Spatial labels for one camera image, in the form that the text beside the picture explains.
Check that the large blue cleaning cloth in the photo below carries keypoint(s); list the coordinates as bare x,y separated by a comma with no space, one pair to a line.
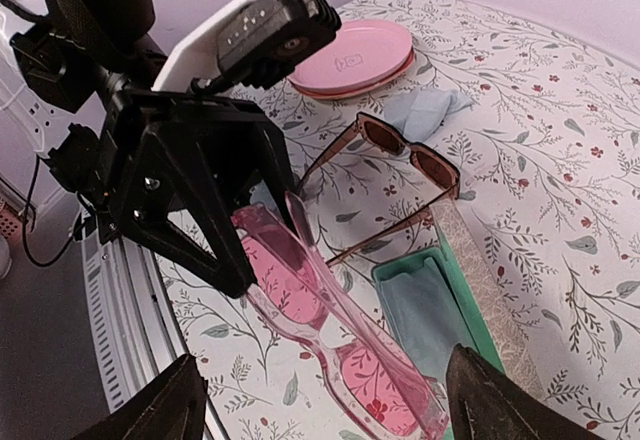
423,315

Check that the grey glasses case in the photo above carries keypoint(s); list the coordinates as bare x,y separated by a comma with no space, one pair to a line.
496,336

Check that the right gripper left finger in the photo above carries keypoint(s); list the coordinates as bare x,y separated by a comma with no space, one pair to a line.
172,406

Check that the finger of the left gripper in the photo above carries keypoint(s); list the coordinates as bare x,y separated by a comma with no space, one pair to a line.
163,196
272,161

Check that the brown sunglasses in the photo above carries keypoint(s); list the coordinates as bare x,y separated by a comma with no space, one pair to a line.
393,148

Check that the small blue cleaning cloth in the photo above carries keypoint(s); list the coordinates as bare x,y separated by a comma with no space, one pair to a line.
419,113

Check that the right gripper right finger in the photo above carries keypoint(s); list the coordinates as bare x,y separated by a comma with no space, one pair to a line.
485,404

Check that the pink sunglasses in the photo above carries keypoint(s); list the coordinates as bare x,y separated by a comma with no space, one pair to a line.
365,372

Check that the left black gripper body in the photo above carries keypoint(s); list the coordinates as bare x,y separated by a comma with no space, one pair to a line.
221,126

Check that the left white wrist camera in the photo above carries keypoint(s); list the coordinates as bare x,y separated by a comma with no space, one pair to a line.
255,43

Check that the pink plate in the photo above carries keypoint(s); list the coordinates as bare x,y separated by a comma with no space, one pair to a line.
365,55

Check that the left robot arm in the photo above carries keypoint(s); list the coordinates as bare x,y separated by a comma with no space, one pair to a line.
81,48

